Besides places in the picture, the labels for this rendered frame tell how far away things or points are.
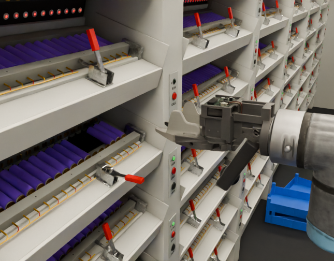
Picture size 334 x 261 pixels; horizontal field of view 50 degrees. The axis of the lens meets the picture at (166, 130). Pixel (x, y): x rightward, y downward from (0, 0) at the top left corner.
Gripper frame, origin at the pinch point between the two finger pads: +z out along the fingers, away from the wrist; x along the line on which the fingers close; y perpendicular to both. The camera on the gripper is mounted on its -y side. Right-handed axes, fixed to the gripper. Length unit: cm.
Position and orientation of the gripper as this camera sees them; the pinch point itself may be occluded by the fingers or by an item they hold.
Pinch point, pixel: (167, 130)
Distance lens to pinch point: 69.8
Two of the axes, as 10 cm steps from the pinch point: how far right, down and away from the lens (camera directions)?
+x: -4.7, 3.3, -8.2
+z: -8.8, -1.4, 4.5
